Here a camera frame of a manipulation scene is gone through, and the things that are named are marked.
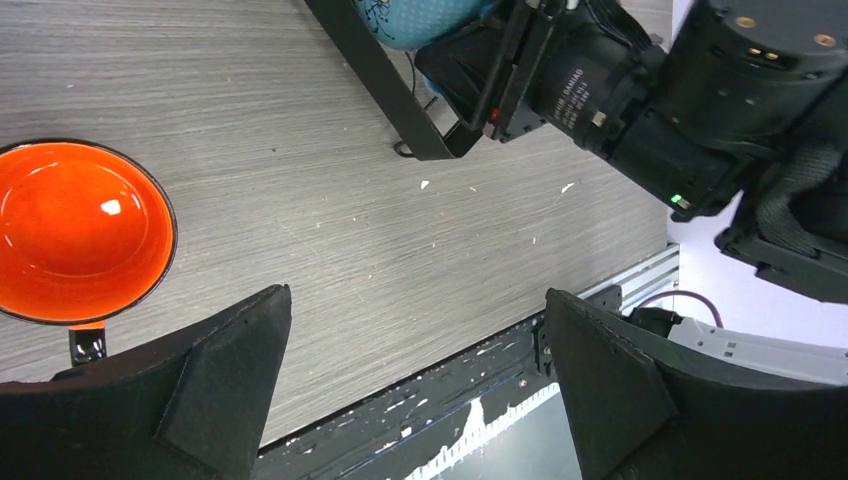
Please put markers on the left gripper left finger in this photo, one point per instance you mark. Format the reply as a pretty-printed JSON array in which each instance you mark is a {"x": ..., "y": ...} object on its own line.
[{"x": 191, "y": 404}]

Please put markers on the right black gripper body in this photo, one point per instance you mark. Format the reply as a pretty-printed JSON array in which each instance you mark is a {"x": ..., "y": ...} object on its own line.
[{"x": 591, "y": 71}]

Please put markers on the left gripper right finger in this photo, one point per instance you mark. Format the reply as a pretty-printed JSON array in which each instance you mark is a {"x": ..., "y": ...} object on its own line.
[{"x": 641, "y": 406}]

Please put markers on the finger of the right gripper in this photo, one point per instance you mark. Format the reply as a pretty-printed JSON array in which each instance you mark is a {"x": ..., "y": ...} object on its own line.
[{"x": 471, "y": 69}]

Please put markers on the large orange mug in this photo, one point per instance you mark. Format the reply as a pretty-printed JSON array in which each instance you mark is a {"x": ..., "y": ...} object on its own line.
[{"x": 87, "y": 233}]

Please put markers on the blue mug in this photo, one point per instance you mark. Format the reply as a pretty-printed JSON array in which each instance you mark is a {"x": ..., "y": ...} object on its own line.
[{"x": 407, "y": 25}]

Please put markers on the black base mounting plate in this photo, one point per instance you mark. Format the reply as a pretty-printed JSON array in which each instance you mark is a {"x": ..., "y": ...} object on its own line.
[{"x": 390, "y": 434}]

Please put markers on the black wire dish rack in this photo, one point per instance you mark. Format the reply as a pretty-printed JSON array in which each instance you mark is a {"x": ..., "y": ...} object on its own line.
[{"x": 357, "y": 41}]

